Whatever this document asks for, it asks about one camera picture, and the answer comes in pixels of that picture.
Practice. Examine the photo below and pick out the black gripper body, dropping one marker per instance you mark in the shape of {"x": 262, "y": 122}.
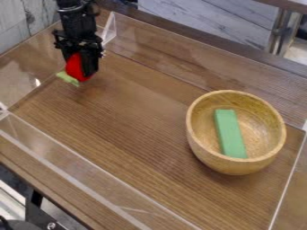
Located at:
{"x": 79, "y": 29}

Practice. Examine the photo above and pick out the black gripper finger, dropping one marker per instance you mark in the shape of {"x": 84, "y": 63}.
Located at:
{"x": 68, "y": 51}
{"x": 90, "y": 61}

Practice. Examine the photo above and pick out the red plush strawberry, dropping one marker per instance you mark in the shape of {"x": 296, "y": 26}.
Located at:
{"x": 74, "y": 74}

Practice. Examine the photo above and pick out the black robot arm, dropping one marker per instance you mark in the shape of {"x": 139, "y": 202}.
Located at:
{"x": 78, "y": 3}

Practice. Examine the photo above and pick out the wooden bowl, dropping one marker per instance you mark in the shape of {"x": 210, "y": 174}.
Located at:
{"x": 262, "y": 125}

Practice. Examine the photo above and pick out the green rectangular block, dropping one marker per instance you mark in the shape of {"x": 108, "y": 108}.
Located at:
{"x": 230, "y": 133}

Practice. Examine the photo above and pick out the clear acrylic front barrier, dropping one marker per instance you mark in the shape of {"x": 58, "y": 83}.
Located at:
{"x": 102, "y": 201}

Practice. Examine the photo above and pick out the metal stand in background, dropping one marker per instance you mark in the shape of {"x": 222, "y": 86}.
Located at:
{"x": 290, "y": 13}

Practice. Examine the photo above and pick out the clear acrylic corner bracket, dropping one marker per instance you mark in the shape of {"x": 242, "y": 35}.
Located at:
{"x": 108, "y": 33}

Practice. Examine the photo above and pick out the black table leg mount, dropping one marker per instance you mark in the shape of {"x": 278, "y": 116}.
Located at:
{"x": 36, "y": 216}

